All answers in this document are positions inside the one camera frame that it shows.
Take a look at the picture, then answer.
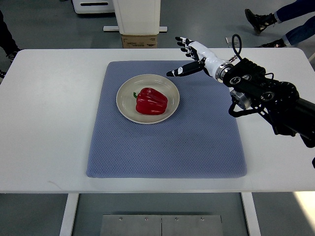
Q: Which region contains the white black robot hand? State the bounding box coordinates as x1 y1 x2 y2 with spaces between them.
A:
166 37 233 83

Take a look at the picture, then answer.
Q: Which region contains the red bell pepper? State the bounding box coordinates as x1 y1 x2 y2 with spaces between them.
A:
133 88 168 115

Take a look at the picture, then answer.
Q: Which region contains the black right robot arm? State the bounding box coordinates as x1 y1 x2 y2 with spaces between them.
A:
219 50 315 148

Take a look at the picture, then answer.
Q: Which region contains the cream round plate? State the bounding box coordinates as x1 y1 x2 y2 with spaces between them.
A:
116 74 180 124

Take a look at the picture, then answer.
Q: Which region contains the grey metal floor plate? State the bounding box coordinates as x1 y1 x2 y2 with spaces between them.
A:
100 214 223 236

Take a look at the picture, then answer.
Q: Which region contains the small grey floor tile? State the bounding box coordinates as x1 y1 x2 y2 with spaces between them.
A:
225 37 239 46

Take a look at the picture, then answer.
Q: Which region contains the black boot upper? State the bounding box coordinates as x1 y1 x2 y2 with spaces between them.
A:
245 9 277 34

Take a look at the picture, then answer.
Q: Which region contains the black boot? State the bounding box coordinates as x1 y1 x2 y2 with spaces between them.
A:
245 9 277 34
257 39 286 48

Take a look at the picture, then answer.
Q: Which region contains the black boot lower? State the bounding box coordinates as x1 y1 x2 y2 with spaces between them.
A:
257 39 286 48

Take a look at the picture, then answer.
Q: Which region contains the cardboard box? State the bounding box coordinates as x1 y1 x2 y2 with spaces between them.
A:
121 35 158 49

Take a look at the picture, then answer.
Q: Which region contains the blue textured mat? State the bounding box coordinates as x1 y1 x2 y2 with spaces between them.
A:
86 61 247 178

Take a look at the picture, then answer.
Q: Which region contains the blue jeans leg lower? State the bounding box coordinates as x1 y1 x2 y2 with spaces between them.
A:
283 16 315 46

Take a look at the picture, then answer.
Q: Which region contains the blue jeans leg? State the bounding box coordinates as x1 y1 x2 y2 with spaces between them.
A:
283 16 315 46
275 0 315 23

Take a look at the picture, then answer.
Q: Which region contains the blue jeans leg upper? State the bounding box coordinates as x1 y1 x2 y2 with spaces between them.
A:
275 0 315 23

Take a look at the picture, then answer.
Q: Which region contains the white cabinet with slot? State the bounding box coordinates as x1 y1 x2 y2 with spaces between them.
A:
72 0 115 14

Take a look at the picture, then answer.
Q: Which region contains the white right table leg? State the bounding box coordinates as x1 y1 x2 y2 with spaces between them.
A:
241 192 261 236

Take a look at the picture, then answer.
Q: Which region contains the white table leg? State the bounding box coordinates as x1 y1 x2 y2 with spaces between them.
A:
59 193 79 236
241 192 261 236

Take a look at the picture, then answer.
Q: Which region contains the white left table leg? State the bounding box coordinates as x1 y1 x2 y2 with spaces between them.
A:
59 193 79 236

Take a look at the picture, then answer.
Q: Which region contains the dark trouser leg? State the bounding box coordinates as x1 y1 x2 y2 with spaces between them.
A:
0 11 21 63

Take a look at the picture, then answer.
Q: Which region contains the white pedestal column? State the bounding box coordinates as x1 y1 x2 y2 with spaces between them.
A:
103 0 168 35

